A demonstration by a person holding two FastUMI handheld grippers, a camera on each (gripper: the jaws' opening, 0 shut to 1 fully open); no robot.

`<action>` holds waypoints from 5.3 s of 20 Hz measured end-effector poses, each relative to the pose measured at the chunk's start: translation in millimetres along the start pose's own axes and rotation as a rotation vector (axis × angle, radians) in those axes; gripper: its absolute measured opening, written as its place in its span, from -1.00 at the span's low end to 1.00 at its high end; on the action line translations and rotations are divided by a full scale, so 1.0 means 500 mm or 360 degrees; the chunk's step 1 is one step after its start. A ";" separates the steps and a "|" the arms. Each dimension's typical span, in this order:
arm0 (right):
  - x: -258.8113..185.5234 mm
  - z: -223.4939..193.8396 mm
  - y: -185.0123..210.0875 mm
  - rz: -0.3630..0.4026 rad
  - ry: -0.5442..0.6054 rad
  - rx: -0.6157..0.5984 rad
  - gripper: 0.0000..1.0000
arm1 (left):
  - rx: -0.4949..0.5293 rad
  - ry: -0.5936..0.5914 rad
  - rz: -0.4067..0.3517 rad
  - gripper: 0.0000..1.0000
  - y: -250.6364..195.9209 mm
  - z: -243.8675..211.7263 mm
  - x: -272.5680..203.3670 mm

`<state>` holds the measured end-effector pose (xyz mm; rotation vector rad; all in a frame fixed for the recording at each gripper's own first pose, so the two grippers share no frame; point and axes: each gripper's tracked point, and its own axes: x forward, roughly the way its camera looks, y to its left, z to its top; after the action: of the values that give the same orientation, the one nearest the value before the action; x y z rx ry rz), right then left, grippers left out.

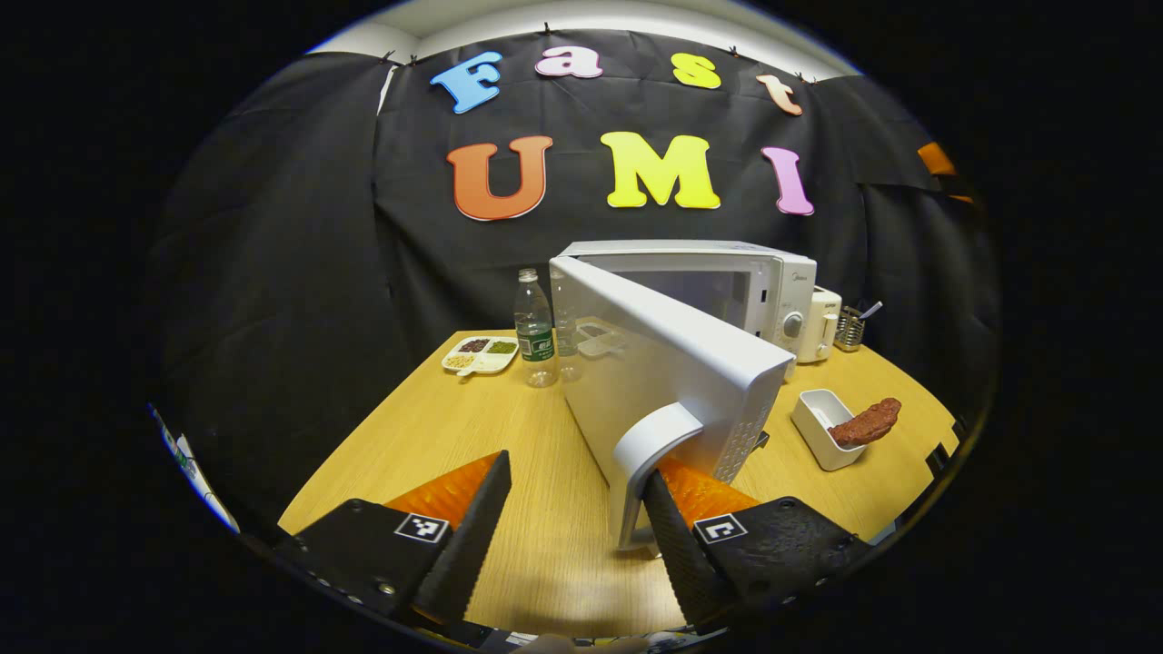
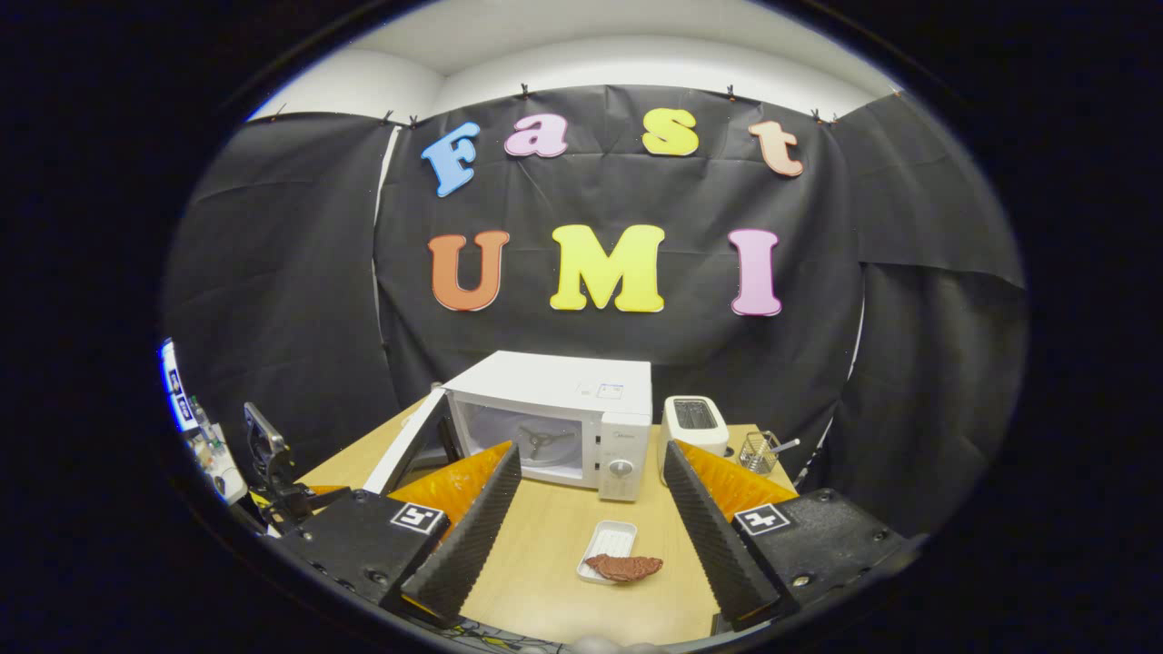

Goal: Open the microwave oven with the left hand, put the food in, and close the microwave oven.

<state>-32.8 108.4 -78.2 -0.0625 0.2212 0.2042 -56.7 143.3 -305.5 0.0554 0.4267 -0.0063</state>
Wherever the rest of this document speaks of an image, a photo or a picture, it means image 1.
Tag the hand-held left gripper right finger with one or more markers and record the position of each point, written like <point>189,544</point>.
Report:
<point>677,554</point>

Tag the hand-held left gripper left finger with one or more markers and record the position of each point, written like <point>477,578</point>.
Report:
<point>472,536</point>

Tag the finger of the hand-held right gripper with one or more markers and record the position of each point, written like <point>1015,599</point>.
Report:
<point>938,160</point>

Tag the white microwave oven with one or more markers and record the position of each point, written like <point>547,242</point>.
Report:
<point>663,363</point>

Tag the brown meat piece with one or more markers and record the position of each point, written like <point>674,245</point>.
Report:
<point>868,422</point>

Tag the white divided dish of beans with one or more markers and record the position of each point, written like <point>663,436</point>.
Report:
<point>480,356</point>

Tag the white rectangular plastic container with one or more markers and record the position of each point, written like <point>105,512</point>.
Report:
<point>813,427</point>

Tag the white toaster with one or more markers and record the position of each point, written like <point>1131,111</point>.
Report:
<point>820,327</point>

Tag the clear plastic water bottle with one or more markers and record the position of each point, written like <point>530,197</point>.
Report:
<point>536,341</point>

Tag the white printed strip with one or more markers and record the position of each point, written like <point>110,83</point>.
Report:
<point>204,486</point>

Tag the black table edge bracket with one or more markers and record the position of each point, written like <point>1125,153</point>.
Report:
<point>937,459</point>

